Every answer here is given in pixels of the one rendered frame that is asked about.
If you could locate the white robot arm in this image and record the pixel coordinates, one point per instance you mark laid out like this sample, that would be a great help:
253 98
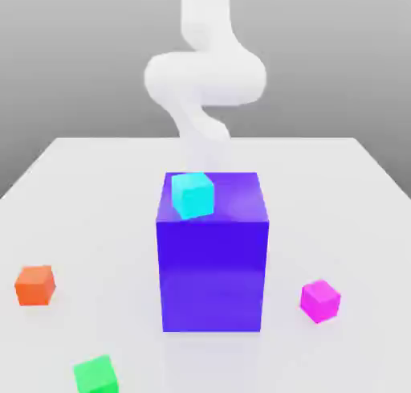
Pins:
205 78

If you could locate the small cyan cube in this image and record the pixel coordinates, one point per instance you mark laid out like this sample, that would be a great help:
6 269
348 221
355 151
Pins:
194 197

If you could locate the small magenta cube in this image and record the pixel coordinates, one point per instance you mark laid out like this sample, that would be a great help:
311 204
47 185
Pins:
319 301

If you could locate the small orange cube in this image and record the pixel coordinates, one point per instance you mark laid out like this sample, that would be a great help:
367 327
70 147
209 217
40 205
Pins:
34 287

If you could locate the small green cube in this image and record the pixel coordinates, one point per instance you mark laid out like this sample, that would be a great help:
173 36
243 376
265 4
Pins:
95 375

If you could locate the large purple box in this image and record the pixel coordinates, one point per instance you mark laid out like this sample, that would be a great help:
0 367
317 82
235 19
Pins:
212 271

